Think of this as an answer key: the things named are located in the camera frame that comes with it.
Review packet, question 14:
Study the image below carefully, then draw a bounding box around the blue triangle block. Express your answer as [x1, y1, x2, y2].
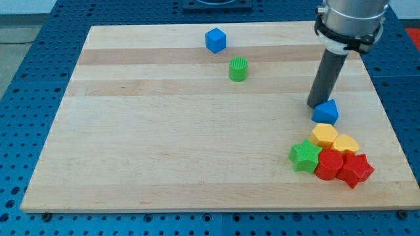
[311, 100, 339, 126]

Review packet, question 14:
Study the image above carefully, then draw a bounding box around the red star block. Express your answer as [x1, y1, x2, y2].
[336, 152, 375, 189]

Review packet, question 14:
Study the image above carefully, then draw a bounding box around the red cylinder block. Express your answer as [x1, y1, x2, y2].
[314, 149, 344, 181]

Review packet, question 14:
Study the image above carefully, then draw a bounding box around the green star block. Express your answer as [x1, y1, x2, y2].
[288, 139, 322, 174]

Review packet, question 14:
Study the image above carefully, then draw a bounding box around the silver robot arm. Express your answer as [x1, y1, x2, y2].
[314, 0, 389, 55]

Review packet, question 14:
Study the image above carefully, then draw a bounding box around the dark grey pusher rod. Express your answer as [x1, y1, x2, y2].
[306, 49, 347, 109]

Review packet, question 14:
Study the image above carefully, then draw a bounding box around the green cylinder block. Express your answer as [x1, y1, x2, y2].
[228, 56, 248, 82]

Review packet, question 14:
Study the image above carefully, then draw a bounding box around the blue cube block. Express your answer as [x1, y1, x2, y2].
[205, 28, 226, 54]

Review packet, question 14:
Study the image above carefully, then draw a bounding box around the yellow heart block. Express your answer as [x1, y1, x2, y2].
[331, 134, 360, 153]

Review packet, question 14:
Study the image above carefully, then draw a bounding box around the yellow hexagon block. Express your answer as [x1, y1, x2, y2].
[309, 123, 338, 149]

